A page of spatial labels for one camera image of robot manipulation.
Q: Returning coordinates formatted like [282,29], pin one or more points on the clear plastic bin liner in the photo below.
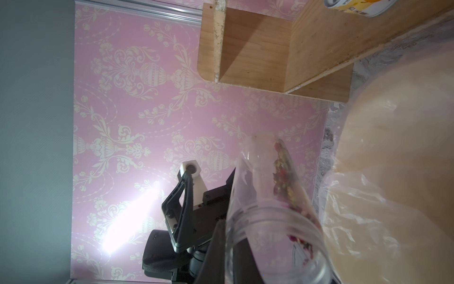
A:
[354,227]

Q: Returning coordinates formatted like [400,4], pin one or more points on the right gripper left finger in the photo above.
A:
[213,267]

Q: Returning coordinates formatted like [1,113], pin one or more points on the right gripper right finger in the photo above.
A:
[246,270]

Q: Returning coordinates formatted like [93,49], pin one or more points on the clear jar flower tea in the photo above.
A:
[270,208]

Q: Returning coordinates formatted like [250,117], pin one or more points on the cream trash bin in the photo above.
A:
[400,149]

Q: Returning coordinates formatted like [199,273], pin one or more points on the wooden two-tier shelf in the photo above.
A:
[312,56]

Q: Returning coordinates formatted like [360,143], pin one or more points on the yellow white can on shelf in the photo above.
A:
[367,8]

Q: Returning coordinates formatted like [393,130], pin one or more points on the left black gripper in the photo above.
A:
[177,253]

